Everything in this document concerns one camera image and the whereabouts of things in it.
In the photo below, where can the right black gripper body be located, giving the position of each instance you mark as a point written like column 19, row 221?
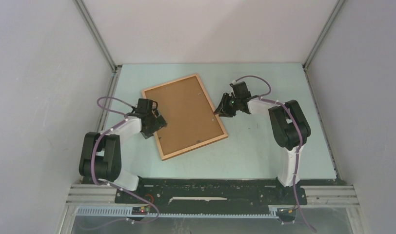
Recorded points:
column 231, row 103

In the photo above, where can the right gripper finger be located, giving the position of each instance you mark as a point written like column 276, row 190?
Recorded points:
column 227, row 113
column 223, row 103

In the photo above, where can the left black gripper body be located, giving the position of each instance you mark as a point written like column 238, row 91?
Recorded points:
column 153, row 125

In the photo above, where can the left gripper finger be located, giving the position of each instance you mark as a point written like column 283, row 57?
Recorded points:
column 160, row 121
column 148, row 132

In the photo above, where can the brown cardboard backing board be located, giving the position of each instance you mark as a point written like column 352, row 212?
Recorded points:
column 185, row 116

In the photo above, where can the wooden picture frame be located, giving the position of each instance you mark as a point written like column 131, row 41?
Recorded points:
column 214, row 106

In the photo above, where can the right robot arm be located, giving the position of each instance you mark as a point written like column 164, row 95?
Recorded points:
column 289, row 125

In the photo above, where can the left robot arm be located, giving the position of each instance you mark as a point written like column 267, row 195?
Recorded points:
column 101, row 151

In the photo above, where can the small green circuit board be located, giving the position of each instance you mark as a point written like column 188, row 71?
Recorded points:
column 140, row 211

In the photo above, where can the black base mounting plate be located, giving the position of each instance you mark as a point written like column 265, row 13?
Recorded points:
column 218, row 196

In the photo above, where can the left corner metal post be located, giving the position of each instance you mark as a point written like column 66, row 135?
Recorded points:
column 87, row 18

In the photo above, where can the corner metal post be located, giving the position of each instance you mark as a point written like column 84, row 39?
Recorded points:
column 87, row 18
column 337, row 9

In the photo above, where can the aluminium rail frame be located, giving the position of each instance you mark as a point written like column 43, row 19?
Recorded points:
column 89, row 199

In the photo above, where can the right corner metal post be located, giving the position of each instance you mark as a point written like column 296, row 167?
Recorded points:
column 337, row 9

